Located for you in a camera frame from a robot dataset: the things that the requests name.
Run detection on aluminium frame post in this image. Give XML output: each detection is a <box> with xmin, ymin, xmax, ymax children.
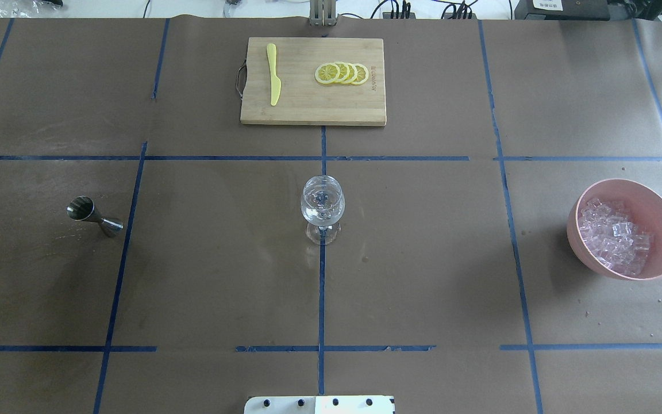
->
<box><xmin>309</xmin><ymin>0</ymin><xmax>338</xmax><ymax>27</ymax></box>

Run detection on steel double jigger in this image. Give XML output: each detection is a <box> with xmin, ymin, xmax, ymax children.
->
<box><xmin>66</xmin><ymin>195</ymin><xmax>124</xmax><ymax>237</ymax></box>

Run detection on lemon slice front left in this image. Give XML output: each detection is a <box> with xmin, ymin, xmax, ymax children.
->
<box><xmin>314</xmin><ymin>63</ymin><xmax>341</xmax><ymax>85</ymax></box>

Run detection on lemon slice rightmost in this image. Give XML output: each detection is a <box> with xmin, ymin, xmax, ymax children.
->
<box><xmin>351</xmin><ymin>63</ymin><xmax>370</xmax><ymax>86</ymax></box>

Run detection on bamboo cutting board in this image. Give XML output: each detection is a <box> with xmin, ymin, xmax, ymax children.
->
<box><xmin>241</xmin><ymin>37</ymin><xmax>387</xmax><ymax>127</ymax></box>

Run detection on clear wine glass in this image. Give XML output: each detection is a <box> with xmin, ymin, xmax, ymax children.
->
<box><xmin>300</xmin><ymin>175</ymin><xmax>346</xmax><ymax>246</ymax></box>

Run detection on lemon slice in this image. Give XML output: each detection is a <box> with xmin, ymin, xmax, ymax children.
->
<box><xmin>314</xmin><ymin>63</ymin><xmax>341</xmax><ymax>85</ymax></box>
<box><xmin>341</xmin><ymin>63</ymin><xmax>358</xmax><ymax>85</ymax></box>
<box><xmin>351</xmin><ymin>63</ymin><xmax>370</xmax><ymax>86</ymax></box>
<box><xmin>334</xmin><ymin>62</ymin><xmax>351</xmax><ymax>83</ymax></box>

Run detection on black box on table edge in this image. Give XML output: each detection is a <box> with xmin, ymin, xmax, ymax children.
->
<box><xmin>513</xmin><ymin>1</ymin><xmax>610</xmax><ymax>21</ymax></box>

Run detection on pile of clear ice cubes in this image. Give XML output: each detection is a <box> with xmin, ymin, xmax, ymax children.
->
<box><xmin>578</xmin><ymin>197</ymin><xmax>654</xmax><ymax>277</ymax></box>

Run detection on yellow plastic knife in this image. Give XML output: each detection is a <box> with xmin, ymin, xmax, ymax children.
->
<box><xmin>266</xmin><ymin>44</ymin><xmax>283</xmax><ymax>106</ymax></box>

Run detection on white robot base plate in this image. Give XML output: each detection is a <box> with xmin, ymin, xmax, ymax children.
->
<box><xmin>244</xmin><ymin>395</ymin><xmax>396</xmax><ymax>413</ymax></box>

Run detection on pink bowl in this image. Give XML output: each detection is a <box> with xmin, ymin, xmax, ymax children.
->
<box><xmin>565</xmin><ymin>179</ymin><xmax>662</xmax><ymax>281</ymax></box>

